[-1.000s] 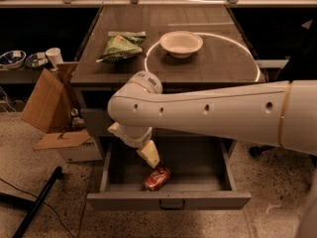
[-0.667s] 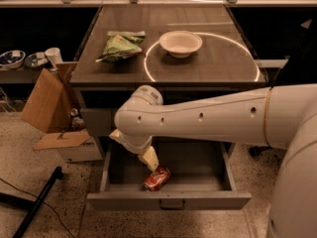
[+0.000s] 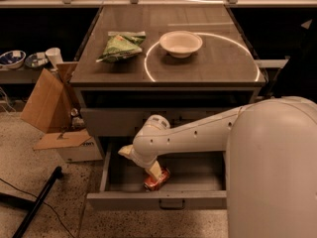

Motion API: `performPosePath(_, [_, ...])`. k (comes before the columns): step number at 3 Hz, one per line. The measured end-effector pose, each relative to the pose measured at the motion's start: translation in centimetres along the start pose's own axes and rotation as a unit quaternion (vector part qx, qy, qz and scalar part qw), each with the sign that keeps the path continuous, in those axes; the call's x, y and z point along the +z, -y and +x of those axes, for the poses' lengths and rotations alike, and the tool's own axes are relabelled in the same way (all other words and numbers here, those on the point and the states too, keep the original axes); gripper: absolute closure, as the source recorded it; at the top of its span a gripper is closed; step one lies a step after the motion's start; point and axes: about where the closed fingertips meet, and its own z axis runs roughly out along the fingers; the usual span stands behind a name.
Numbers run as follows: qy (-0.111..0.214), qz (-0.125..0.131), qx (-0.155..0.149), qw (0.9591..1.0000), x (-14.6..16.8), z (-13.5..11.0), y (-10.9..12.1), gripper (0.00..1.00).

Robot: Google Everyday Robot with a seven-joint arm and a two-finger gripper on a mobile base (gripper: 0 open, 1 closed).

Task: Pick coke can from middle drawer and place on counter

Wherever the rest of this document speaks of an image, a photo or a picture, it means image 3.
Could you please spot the green chip bag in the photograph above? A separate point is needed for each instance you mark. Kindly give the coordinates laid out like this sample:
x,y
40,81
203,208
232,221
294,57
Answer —
x,y
122,46

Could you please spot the closed upper drawer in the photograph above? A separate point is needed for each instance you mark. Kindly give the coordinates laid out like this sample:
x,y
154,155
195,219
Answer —
x,y
124,122

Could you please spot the white bowl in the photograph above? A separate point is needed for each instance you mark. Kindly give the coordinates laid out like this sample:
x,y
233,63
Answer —
x,y
180,44

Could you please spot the black stand leg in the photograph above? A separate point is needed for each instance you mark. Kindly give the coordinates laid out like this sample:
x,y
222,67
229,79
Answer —
x,y
31,206

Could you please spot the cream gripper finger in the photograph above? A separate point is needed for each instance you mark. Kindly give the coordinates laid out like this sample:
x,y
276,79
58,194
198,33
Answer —
x,y
126,151
154,171

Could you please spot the grey drawer cabinet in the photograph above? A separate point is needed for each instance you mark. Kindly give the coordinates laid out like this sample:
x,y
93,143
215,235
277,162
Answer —
x,y
221,74

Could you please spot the white paper cup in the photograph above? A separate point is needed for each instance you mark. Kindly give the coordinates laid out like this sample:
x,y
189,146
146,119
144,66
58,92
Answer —
x,y
54,55

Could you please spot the small dark bowl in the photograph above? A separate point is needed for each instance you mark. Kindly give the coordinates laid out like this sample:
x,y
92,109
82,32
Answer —
x,y
36,61

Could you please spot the black office chair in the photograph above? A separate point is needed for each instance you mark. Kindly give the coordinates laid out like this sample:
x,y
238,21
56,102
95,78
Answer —
x,y
294,31

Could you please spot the blue patterned bowl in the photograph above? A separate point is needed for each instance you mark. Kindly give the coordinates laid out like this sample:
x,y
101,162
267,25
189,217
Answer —
x,y
12,60

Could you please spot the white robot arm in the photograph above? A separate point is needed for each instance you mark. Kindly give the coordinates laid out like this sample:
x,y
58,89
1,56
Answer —
x,y
270,152

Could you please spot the brown cardboard box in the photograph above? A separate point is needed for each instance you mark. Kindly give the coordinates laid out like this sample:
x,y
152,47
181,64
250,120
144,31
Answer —
x,y
49,110

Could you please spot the open lower drawer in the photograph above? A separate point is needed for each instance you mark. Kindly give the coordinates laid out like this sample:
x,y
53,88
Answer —
x,y
196,182

